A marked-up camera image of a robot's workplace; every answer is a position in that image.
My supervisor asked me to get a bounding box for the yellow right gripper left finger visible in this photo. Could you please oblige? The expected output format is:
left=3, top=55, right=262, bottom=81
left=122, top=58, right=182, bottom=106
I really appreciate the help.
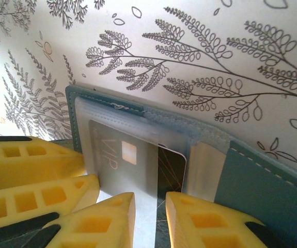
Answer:
left=41, top=192, right=136, bottom=248

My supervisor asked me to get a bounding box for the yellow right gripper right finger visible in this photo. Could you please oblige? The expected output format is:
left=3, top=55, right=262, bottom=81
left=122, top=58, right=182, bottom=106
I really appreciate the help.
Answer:
left=165, top=191, right=286, bottom=248

